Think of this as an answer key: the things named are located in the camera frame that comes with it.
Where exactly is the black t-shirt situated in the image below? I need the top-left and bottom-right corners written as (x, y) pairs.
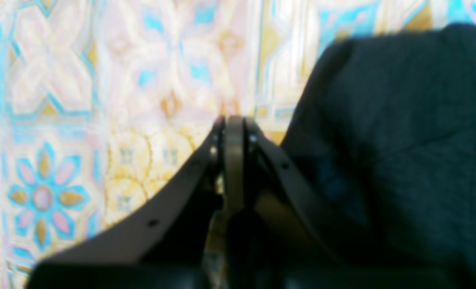
top-left (281, 24), bottom-right (476, 289)

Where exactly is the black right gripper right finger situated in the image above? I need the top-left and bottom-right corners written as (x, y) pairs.
top-left (227, 119), bottom-right (470, 289)

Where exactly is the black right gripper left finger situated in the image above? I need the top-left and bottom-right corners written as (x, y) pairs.
top-left (27, 116), bottom-right (244, 289)

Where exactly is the patterned colourful tablecloth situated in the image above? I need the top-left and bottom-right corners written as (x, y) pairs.
top-left (0, 0), bottom-right (476, 289)

